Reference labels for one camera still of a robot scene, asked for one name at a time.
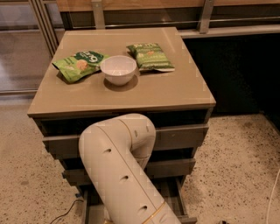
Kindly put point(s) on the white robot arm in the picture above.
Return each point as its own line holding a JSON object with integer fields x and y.
{"x": 114, "y": 153}

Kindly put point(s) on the grey top drawer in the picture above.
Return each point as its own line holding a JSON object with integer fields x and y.
{"x": 167, "y": 138}

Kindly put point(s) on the grey drawer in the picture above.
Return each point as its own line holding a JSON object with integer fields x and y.
{"x": 167, "y": 138}
{"x": 169, "y": 188}
{"x": 154, "y": 170}

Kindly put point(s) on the grey middle drawer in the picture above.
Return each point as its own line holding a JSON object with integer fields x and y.
{"x": 154, "y": 170}

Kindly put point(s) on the grey drawer cabinet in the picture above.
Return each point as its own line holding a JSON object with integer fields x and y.
{"x": 169, "y": 99}

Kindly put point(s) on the grey bottom drawer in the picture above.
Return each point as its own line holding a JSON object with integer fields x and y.
{"x": 169, "y": 188}

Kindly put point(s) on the white bowl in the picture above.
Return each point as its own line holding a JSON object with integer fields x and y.
{"x": 119, "y": 69}

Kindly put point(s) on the green chip bag right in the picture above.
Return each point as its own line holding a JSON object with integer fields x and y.
{"x": 150, "y": 56}

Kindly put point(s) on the green chip bag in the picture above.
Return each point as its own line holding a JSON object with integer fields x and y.
{"x": 81, "y": 64}
{"x": 150, "y": 56}

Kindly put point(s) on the green chip bag left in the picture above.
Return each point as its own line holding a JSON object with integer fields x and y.
{"x": 81, "y": 64}

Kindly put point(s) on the metal railing frame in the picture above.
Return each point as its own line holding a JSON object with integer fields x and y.
{"x": 193, "y": 18}

